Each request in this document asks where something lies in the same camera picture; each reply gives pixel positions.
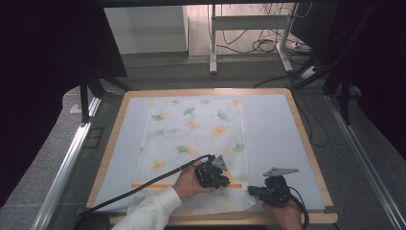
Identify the white leaf-print cloth orange stripe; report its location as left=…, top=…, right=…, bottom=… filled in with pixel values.
left=126, top=99, right=259, bottom=217

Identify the tangle of black floor cables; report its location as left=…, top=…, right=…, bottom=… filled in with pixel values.
left=216, top=3, right=312, bottom=56

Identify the white cabinet panel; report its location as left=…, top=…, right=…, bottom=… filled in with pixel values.
left=103, top=5, right=190, bottom=56

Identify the black metal stand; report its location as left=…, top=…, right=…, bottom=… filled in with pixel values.
left=79, top=66, right=137, bottom=125
left=290, top=3, right=379, bottom=127

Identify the wooden table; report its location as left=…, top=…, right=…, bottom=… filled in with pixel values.
left=86, top=88, right=339, bottom=226

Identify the white power strip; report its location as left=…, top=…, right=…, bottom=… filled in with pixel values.
left=300, top=65, right=321, bottom=81

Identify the pale blue table mat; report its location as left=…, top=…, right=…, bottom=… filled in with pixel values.
left=95, top=94, right=326, bottom=215

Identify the person's left hand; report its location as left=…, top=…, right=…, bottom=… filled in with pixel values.
left=171, top=164, right=214, bottom=200

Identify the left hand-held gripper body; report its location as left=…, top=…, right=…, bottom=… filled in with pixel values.
left=193, top=154, right=232, bottom=190

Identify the left hand-held gripper black cable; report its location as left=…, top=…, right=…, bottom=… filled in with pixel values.
left=76, top=153, right=216, bottom=219

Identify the aluminium rail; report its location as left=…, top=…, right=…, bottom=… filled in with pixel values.
left=31, top=97, right=102, bottom=230
left=325, top=94, right=406, bottom=230

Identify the black floor cable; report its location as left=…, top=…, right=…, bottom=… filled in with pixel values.
left=295, top=95, right=330, bottom=149

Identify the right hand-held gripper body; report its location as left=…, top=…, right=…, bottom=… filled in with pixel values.
left=259, top=166, right=300, bottom=209

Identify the right hand-held gripper black cable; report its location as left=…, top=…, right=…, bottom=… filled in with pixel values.
left=288, top=186, right=310, bottom=230

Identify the person's right hand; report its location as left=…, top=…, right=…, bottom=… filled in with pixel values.
left=262, top=197, right=305, bottom=230

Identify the white metal desk frame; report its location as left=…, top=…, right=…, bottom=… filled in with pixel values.
left=208, top=3, right=300, bottom=75

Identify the dark rounded object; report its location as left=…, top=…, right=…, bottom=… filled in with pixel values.
left=73, top=212, right=111, bottom=230

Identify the hand-held gripper black cable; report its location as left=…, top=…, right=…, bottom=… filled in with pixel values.
left=288, top=186, right=310, bottom=230
left=76, top=153, right=216, bottom=219

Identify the dark floor plate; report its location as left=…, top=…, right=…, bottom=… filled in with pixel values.
left=83, top=126, right=105, bottom=150

